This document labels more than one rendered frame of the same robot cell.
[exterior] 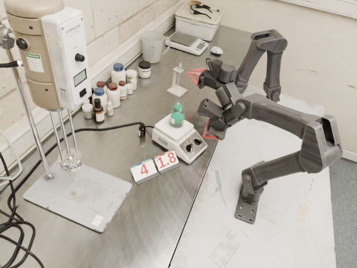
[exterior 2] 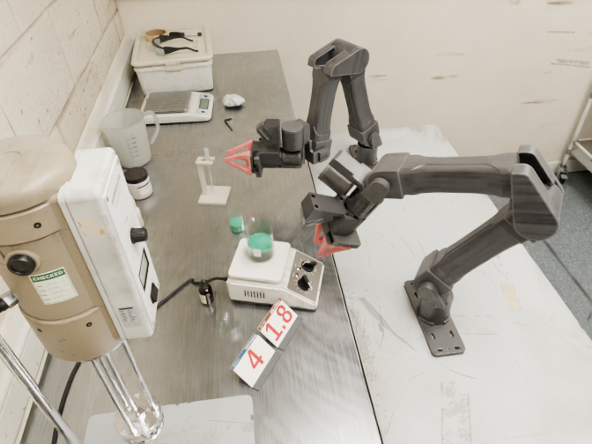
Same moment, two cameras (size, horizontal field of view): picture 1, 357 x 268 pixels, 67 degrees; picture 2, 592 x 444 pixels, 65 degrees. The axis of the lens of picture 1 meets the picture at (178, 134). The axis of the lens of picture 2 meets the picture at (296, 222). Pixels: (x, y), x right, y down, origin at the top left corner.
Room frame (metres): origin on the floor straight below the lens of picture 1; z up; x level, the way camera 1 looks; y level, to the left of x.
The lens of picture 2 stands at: (0.11, 0.19, 1.73)
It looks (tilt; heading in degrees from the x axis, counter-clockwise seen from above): 41 degrees down; 340
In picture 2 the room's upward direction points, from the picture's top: 2 degrees counter-clockwise
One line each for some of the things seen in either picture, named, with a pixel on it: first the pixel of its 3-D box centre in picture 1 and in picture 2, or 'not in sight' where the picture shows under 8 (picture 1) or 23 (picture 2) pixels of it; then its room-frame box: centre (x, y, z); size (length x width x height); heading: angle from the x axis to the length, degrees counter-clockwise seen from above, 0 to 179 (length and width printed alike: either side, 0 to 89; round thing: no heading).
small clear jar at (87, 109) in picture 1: (87, 111); not in sight; (0.88, 0.41, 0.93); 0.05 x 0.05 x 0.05
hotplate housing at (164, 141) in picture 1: (178, 136); (272, 274); (0.81, 0.00, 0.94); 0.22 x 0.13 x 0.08; 59
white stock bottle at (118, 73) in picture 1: (118, 76); not in sight; (1.13, 0.34, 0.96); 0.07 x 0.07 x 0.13
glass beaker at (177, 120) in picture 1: (177, 116); (259, 241); (0.83, 0.02, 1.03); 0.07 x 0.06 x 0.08; 9
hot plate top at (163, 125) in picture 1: (173, 126); (260, 260); (0.82, 0.02, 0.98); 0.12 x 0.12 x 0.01; 58
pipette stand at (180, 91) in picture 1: (178, 81); (211, 178); (1.19, 0.04, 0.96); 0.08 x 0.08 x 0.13; 64
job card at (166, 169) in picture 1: (167, 161); (281, 323); (0.68, 0.02, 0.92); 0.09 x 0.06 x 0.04; 131
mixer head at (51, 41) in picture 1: (53, 59); (77, 260); (0.49, 0.29, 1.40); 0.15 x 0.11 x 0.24; 76
